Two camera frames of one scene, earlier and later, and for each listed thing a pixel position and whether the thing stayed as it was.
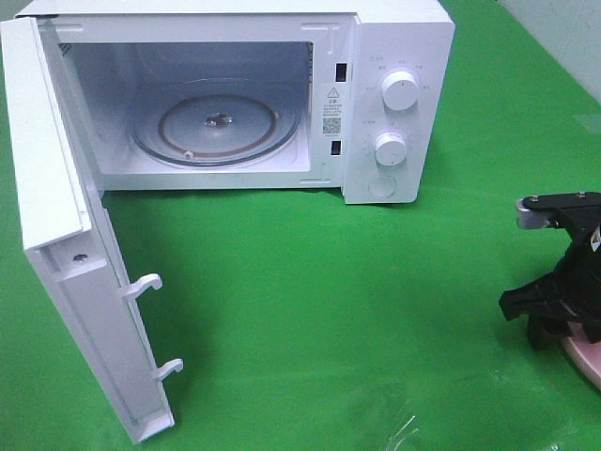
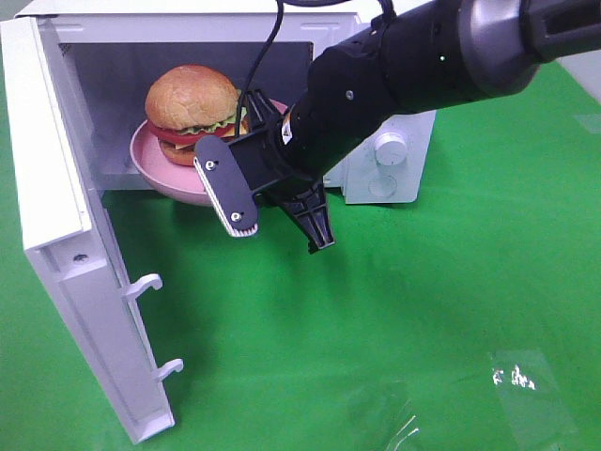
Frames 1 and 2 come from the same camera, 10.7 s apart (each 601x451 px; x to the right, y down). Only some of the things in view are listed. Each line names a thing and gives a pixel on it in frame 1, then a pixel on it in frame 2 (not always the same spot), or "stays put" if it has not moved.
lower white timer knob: (391, 149) stays put
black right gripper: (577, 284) → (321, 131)
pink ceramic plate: (586, 352) → (172, 180)
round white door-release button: (381, 186) stays put
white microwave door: (69, 238) stays put
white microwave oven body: (347, 96) stays put
